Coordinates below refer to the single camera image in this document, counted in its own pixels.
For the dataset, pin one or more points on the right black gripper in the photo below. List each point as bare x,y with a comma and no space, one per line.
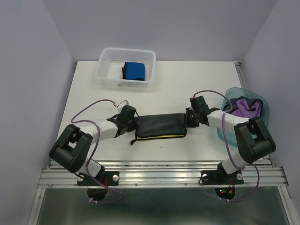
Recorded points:
188,123

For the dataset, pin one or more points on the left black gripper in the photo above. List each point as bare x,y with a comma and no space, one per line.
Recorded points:
134,126

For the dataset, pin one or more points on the blue black towel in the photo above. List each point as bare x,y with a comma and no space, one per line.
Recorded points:
134,71

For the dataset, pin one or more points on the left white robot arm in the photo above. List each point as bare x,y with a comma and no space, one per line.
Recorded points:
72,146

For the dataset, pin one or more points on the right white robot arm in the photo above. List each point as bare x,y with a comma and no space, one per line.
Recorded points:
253,138

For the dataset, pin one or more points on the purple towel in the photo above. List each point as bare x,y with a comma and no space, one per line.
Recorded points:
245,107

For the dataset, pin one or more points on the white perforated plastic basket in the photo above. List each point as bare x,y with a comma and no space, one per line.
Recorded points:
111,62

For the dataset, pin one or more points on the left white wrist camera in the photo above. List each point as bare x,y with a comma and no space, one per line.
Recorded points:
120,105

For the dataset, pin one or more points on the aluminium mounting rail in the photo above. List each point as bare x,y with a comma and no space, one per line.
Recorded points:
168,174

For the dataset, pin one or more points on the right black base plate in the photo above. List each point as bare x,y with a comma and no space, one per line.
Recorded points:
224,183

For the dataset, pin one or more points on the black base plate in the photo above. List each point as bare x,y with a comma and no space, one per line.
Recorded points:
95,191
224,183

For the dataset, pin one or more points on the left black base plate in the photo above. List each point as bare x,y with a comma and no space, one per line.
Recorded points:
95,191

